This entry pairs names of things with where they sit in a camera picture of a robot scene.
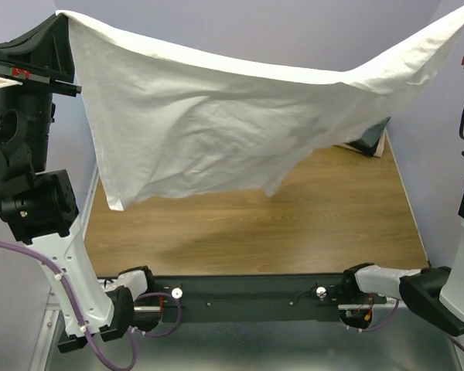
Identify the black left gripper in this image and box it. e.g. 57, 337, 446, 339
0, 9, 80, 172

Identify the white printed t shirt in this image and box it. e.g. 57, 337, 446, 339
64, 5, 464, 211

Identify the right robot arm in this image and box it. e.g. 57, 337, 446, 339
340, 191, 464, 337

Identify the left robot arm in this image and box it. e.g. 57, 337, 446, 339
0, 15, 156, 352

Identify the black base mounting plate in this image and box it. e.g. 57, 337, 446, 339
131, 273, 387, 333

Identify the folded grey-green t shirt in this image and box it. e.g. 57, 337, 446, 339
358, 117, 391, 147

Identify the aluminium frame rail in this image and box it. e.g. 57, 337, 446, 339
29, 302, 61, 371

